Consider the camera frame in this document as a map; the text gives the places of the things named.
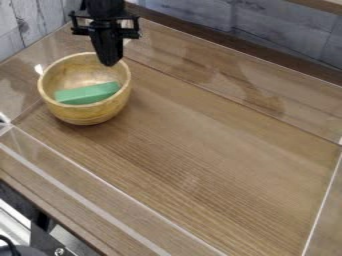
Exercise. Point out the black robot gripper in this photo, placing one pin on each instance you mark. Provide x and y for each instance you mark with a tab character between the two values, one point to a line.
100	16

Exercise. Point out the round wooden bowl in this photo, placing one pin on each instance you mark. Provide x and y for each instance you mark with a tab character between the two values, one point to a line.
77	71

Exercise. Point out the green rectangular block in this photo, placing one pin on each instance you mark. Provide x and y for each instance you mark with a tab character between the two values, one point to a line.
89	94

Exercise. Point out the clear acrylic tray wall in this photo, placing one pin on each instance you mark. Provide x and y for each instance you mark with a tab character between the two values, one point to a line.
220	164

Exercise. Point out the clear acrylic corner bracket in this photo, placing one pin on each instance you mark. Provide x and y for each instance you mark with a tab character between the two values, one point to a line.
126	25

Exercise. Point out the black metal bracket with bolt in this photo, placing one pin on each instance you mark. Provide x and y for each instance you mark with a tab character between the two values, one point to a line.
46	243

